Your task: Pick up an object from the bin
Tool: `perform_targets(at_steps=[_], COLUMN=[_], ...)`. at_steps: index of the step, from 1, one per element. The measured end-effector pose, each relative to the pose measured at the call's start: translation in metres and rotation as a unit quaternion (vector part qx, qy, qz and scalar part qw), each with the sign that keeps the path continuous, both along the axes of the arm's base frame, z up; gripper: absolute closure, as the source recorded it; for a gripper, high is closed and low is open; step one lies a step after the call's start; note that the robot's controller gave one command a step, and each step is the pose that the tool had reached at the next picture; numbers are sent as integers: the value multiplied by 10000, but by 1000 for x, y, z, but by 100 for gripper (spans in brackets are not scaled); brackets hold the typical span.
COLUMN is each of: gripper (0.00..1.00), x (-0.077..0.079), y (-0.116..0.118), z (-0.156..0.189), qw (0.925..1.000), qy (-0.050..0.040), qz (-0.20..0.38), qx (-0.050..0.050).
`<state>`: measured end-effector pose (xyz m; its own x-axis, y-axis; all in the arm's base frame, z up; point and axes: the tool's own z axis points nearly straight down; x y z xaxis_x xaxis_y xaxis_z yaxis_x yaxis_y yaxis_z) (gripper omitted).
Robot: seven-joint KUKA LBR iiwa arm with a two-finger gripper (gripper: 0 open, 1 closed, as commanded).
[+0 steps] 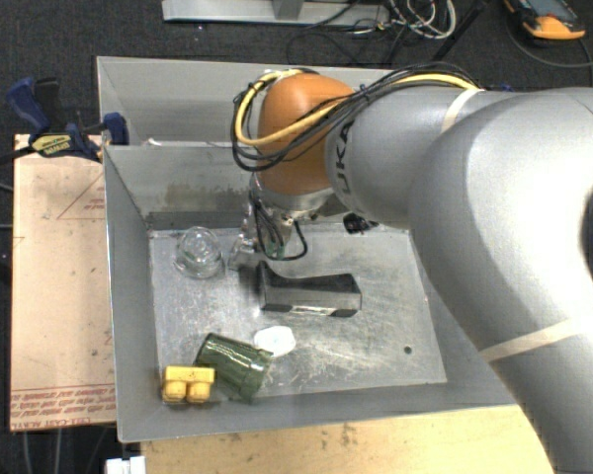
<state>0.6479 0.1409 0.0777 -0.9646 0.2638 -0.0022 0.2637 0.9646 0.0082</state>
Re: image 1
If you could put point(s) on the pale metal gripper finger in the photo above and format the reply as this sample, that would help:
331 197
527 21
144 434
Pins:
235 257
250 254

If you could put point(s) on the clear glass dome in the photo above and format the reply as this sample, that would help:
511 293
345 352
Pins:
200 255

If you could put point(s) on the black angled block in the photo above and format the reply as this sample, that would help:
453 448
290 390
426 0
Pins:
306 292

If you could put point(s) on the white round lid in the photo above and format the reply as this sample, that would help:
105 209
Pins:
275 339

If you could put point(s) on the dark green cup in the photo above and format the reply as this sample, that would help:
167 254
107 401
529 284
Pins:
234 366

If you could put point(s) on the grey metal bin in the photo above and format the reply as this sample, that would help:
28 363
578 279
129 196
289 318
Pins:
326 363

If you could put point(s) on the yellow toy brick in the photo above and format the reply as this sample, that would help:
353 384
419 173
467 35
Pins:
185 383

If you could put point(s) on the brown cardboard board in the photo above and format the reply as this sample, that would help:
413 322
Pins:
59 289

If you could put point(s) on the black cylinder on white bracket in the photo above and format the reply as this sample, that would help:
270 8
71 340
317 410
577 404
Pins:
358 223

